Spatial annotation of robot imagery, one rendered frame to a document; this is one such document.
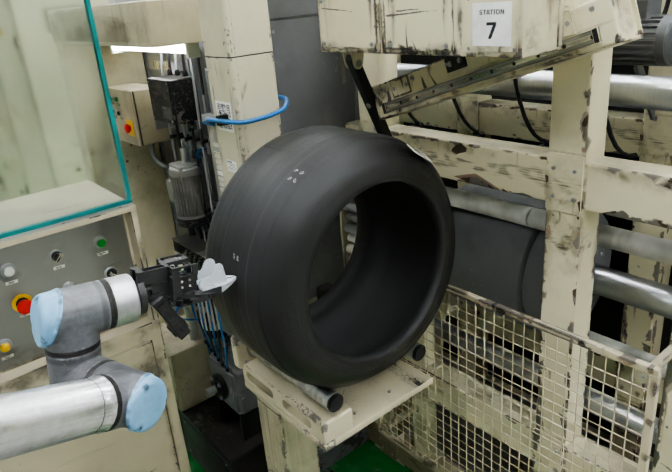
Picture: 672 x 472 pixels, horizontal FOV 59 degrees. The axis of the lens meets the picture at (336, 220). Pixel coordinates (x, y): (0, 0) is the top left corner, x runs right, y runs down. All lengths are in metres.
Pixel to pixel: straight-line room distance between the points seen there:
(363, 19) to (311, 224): 0.54
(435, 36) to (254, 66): 0.46
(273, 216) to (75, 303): 0.39
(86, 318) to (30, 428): 0.24
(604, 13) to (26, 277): 1.50
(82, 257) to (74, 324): 0.73
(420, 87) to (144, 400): 0.98
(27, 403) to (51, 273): 0.89
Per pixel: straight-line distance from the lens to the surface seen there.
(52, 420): 0.96
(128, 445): 2.07
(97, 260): 1.83
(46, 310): 1.09
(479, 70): 1.43
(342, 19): 1.54
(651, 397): 1.48
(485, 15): 1.24
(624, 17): 1.31
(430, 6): 1.33
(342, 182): 1.21
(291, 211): 1.18
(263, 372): 1.64
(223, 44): 1.50
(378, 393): 1.62
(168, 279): 1.17
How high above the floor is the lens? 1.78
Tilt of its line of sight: 21 degrees down
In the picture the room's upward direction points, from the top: 5 degrees counter-clockwise
